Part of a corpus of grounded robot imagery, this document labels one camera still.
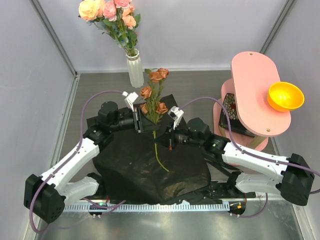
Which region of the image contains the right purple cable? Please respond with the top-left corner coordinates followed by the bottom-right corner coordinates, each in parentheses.
top-left (178, 97), bottom-right (320, 218)

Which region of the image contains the pink artificial flower stem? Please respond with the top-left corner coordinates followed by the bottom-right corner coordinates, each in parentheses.
top-left (102, 0), bottom-right (132, 55)

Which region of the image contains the pink tiered shelf stand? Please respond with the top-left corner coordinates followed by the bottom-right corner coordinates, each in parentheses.
top-left (213, 51), bottom-right (291, 151)

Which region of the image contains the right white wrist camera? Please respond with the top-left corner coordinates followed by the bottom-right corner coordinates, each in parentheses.
top-left (167, 106), bottom-right (184, 130)

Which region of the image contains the rust brown flower stem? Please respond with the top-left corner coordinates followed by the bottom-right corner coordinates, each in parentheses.
top-left (138, 67), bottom-right (171, 173)

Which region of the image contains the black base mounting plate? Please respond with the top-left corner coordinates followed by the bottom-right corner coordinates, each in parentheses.
top-left (89, 178), bottom-right (256, 205)

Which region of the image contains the black wrapping paper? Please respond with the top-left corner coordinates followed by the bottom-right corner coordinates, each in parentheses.
top-left (86, 93), bottom-right (213, 205)

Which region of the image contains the blue artificial flower stem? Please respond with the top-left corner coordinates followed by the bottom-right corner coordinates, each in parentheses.
top-left (102, 25), bottom-right (126, 48)

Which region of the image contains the white ribbed ceramic vase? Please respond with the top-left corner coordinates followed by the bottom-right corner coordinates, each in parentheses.
top-left (126, 48), bottom-right (144, 88)

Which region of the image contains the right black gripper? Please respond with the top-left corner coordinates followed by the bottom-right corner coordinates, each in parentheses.
top-left (154, 120), bottom-right (203, 151)

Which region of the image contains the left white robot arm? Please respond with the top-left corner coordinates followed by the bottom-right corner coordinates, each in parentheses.
top-left (23, 101), bottom-right (159, 224)

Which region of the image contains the purple cable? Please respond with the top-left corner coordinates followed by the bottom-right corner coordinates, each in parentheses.
top-left (178, 97), bottom-right (320, 218)
top-left (29, 90), bottom-right (127, 235)

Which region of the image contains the aluminium frame rail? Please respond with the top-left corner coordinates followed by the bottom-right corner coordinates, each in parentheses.
top-left (30, 180), bottom-right (306, 203)

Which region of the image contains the white slotted cable duct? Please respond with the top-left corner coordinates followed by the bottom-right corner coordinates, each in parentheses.
top-left (64, 201), bottom-right (230, 214)

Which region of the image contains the black ribbon gold lettering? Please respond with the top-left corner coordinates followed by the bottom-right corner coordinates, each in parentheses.
top-left (202, 151), bottom-right (242, 177)

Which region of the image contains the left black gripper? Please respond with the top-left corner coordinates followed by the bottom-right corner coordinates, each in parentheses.
top-left (110, 107), bottom-right (160, 134)

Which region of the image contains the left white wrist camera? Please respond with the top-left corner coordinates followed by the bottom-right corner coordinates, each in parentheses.
top-left (122, 91), bottom-right (139, 111)

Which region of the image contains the orange plastic bowl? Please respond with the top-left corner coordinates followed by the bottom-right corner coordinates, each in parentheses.
top-left (267, 81), bottom-right (305, 112)

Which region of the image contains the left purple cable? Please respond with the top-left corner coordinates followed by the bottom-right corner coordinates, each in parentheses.
top-left (29, 90), bottom-right (127, 235)

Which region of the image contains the black floral patterned box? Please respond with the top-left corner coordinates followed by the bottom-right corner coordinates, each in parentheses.
top-left (218, 93), bottom-right (256, 137)

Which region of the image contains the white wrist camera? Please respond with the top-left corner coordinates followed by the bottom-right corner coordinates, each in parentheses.
top-left (122, 91), bottom-right (139, 111)
top-left (167, 106), bottom-right (184, 130)

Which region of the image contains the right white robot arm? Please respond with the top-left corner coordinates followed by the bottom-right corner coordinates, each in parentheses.
top-left (154, 118), bottom-right (315, 206)

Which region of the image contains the peach artificial flower stem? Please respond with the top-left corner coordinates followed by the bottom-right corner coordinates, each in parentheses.
top-left (122, 5), bottom-right (141, 57)

